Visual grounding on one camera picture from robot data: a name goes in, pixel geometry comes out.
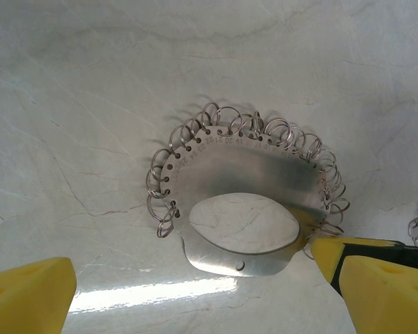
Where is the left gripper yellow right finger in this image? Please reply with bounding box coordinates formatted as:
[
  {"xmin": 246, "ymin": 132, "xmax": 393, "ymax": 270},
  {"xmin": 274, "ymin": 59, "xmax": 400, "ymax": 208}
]
[{"xmin": 340, "ymin": 255, "xmax": 418, "ymax": 334}]

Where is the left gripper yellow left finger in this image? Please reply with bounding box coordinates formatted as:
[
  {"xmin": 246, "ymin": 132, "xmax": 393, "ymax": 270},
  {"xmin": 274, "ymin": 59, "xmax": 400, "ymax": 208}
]
[{"xmin": 0, "ymin": 256, "xmax": 79, "ymax": 334}]

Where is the silver metal chain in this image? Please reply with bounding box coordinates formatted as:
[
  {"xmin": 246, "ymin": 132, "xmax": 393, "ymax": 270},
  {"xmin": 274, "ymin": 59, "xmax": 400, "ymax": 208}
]
[{"xmin": 145, "ymin": 101, "xmax": 351, "ymax": 278}]

